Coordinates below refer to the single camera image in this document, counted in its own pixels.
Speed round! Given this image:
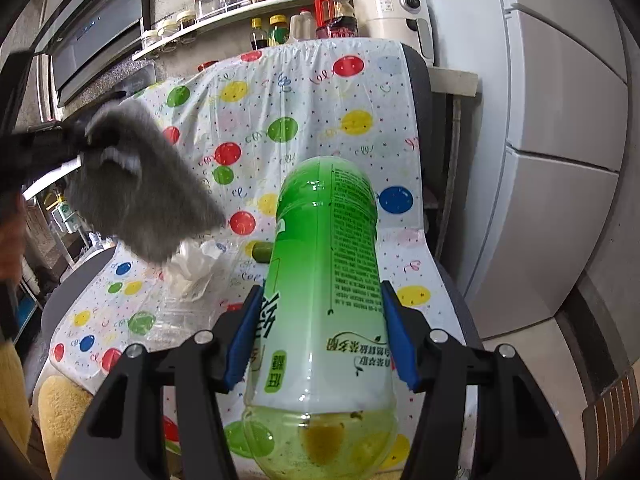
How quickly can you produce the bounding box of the wooden slatted furniture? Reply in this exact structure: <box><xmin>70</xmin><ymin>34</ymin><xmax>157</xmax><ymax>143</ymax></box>
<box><xmin>582</xmin><ymin>375</ymin><xmax>640</xmax><ymax>461</ymax></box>

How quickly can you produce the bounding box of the steel range hood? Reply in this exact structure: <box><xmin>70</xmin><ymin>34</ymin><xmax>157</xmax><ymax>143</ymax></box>
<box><xmin>35</xmin><ymin>0</ymin><xmax>151</xmax><ymax>108</ymax></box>

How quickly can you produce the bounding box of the white refrigerator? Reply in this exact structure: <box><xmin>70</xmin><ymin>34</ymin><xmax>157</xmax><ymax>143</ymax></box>
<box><xmin>410</xmin><ymin>0</ymin><xmax>631</xmax><ymax>341</ymax></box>

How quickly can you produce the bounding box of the white side counter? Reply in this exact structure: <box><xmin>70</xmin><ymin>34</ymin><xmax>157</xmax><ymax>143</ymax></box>
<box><xmin>430</xmin><ymin>65</ymin><xmax>478</xmax><ymax>96</ymax></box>

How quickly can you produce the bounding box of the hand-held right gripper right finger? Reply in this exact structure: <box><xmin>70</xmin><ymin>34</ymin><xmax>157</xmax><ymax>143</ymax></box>
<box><xmin>379</xmin><ymin>280</ymin><xmax>583</xmax><ymax>480</ymax></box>

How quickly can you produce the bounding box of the person's yellow fleece left leg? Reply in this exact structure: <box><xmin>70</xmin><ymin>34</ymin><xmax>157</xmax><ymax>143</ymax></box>
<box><xmin>32</xmin><ymin>377</ymin><xmax>101</xmax><ymax>480</ymax></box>

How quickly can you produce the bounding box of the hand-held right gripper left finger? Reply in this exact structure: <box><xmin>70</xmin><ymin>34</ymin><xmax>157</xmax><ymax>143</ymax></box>
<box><xmin>70</xmin><ymin>284</ymin><xmax>266</xmax><ymax>480</ymax></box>

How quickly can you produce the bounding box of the white plastic jug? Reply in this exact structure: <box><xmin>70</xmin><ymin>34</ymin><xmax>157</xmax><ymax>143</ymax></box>
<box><xmin>287</xmin><ymin>9</ymin><xmax>317</xmax><ymax>43</ymax></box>

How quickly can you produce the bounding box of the green plastic bottle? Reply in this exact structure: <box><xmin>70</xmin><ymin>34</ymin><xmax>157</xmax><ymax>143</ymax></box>
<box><xmin>241</xmin><ymin>156</ymin><xmax>401</xmax><ymax>480</ymax></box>

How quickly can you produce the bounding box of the balloon print plastic cover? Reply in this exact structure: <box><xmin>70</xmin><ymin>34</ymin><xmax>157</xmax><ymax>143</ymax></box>
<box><xmin>47</xmin><ymin>37</ymin><xmax>481</xmax><ymax>480</ymax></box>

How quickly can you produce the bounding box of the dark soy sauce bottle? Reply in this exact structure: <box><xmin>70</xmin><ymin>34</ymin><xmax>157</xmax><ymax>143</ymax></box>
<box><xmin>249</xmin><ymin>17</ymin><xmax>270</xmax><ymax>51</ymax></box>
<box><xmin>315</xmin><ymin>0</ymin><xmax>360</xmax><ymax>40</ymax></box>

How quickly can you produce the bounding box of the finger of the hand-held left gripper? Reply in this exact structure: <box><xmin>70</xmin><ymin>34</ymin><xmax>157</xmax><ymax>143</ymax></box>
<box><xmin>0</xmin><ymin>122</ymin><xmax>98</xmax><ymax>191</ymax></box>

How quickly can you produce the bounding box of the cream kitchen appliance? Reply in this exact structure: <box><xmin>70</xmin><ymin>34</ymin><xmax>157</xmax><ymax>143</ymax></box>
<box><xmin>352</xmin><ymin>0</ymin><xmax>435</xmax><ymax>66</ymax></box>

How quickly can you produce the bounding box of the yellow green sauce bottle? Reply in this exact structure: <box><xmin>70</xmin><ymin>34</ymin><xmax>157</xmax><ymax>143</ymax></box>
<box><xmin>269</xmin><ymin>14</ymin><xmax>290</xmax><ymax>47</ymax></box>

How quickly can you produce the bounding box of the crumpled white tissue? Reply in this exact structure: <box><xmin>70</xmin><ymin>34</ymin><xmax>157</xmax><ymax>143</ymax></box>
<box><xmin>167</xmin><ymin>240</ymin><xmax>221</xmax><ymax>301</ymax></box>

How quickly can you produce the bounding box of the white wall shelf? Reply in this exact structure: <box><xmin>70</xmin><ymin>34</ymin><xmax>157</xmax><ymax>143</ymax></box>
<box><xmin>132</xmin><ymin>0</ymin><xmax>331</xmax><ymax>61</ymax></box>

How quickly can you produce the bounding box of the green white gas valve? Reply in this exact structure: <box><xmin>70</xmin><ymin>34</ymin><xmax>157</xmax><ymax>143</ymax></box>
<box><xmin>52</xmin><ymin>200</ymin><xmax>79</xmax><ymax>233</ymax></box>

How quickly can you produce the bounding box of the clear plastic bottle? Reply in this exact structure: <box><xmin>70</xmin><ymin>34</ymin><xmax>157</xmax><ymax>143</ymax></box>
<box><xmin>150</xmin><ymin>280</ymin><xmax>251</xmax><ymax>351</ymax></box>

